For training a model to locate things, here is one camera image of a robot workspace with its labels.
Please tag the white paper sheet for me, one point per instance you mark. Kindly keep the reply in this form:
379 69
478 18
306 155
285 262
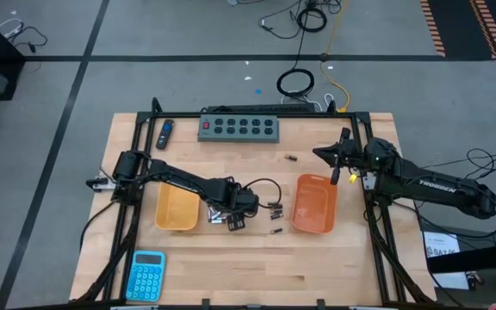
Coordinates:
439 241

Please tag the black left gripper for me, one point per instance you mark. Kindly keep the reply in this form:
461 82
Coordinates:
243 200

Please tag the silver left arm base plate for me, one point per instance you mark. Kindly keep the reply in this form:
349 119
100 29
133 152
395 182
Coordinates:
109 184

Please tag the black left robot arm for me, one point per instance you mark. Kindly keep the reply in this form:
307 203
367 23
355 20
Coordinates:
179 178

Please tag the black aluminium frame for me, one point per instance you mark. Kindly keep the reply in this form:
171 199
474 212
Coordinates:
179 115

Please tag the small dark tool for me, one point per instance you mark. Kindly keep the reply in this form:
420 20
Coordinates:
472 282

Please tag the black remote control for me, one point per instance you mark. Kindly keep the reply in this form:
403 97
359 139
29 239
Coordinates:
164 138

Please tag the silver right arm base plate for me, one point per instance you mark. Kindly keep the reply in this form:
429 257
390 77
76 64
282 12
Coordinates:
368 183

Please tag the black battery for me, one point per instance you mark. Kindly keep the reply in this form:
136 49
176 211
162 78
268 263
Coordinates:
275 204
276 216
276 231
277 211

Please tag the single black screw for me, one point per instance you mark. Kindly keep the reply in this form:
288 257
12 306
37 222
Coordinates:
291 157

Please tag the yellow plastic bin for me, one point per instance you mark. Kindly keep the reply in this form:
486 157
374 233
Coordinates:
175 211

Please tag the grey side table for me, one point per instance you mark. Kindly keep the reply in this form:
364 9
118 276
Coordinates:
485 293

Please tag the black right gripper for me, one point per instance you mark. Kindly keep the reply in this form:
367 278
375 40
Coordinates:
351 155

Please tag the grey metal power strip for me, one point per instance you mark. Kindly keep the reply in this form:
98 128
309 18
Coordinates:
237 138

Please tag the orange plastic bin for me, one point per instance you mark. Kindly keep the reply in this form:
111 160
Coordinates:
312 202

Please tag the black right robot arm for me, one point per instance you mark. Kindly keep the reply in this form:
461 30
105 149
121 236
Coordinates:
437 187

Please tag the blue calculator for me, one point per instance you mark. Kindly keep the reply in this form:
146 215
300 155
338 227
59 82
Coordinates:
144 280

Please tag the black bar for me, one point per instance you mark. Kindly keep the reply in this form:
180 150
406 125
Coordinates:
480 258

